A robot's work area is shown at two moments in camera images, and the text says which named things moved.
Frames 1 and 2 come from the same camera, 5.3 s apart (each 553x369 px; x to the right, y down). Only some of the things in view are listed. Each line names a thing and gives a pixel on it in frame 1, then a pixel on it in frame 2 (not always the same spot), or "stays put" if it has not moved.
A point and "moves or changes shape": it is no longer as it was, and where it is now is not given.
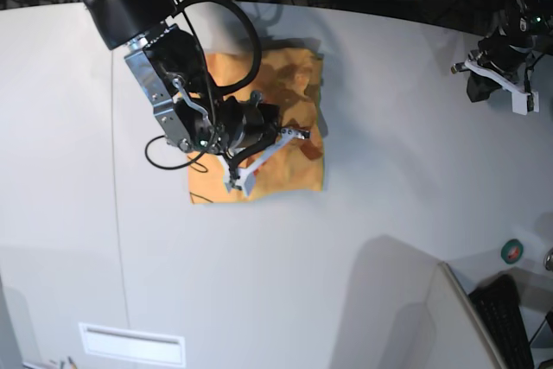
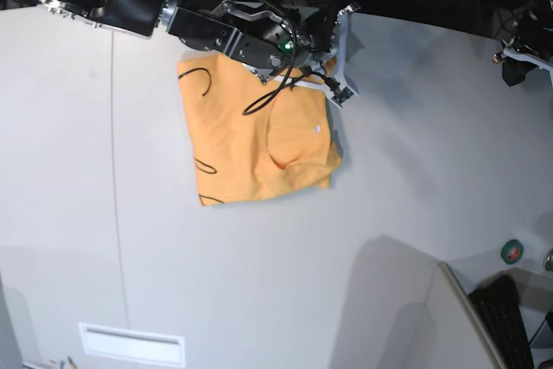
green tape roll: x=511 y=251 stays put
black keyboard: x=498 y=301 stays put
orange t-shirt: x=294 y=78 moves or changes shape
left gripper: x=249 y=124 -> x=316 y=33
